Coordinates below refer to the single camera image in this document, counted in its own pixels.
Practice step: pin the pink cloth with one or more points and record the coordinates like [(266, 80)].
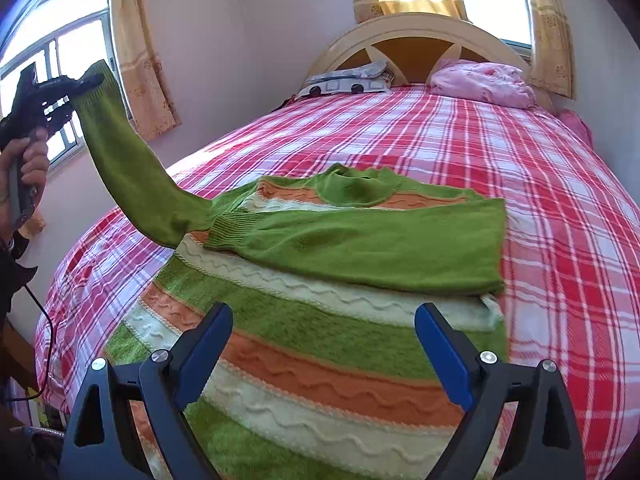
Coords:
[(575, 125)]

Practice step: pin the grey patterned pillow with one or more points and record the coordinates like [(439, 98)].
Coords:
[(345, 82)]

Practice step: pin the cream wooden headboard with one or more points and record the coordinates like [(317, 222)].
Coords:
[(400, 25)]

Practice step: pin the pink pillow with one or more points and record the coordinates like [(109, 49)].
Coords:
[(480, 85)]

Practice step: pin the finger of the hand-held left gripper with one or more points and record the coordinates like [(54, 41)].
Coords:
[(87, 82)]

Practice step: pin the person's left hand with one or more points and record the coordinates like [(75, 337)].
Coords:
[(36, 160)]

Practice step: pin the barred side window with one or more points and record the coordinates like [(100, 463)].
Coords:
[(75, 45)]

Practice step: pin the green striped knit sweater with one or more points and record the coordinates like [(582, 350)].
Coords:
[(350, 240)]

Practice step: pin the red plaid bed sheet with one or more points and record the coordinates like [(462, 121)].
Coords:
[(550, 210)]

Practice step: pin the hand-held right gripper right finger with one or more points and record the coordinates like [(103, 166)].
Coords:
[(442, 347)]

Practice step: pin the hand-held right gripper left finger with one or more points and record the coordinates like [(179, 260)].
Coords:
[(207, 345)]

